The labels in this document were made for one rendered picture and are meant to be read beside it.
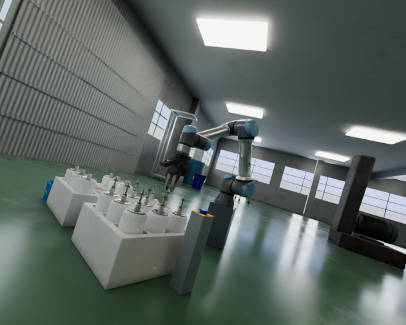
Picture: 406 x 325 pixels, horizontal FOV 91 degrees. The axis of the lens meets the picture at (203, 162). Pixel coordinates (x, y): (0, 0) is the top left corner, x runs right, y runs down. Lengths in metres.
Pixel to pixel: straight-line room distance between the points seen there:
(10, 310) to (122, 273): 0.29
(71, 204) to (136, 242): 0.54
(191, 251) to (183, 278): 0.11
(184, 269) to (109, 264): 0.27
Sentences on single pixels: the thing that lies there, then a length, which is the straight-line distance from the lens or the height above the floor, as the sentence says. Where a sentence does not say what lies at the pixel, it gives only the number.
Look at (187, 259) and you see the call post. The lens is 0.86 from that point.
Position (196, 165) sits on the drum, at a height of 0.77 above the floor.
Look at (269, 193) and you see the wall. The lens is 11.83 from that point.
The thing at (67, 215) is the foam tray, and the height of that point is 0.06.
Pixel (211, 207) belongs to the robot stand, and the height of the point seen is 0.26.
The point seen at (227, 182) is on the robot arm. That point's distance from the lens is 1.50.
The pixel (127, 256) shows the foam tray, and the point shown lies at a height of 0.11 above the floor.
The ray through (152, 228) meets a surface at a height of 0.19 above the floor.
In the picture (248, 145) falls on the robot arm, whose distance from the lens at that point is 1.37.
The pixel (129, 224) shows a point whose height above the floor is 0.21.
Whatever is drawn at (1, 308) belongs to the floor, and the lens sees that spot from 0.79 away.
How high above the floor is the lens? 0.46
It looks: 4 degrees up
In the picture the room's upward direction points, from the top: 17 degrees clockwise
